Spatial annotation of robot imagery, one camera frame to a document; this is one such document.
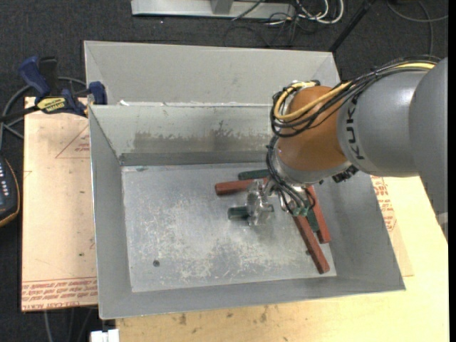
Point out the brown cardboard board, red print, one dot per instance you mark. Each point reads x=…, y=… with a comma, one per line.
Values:
x=57, y=205

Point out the dark green flat block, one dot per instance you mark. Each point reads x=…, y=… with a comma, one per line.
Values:
x=253, y=174
x=314, y=223
x=238, y=213

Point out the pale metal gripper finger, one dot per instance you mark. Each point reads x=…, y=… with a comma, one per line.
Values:
x=256, y=194
x=259, y=216

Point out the grey metal bin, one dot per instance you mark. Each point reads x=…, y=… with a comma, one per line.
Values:
x=185, y=226

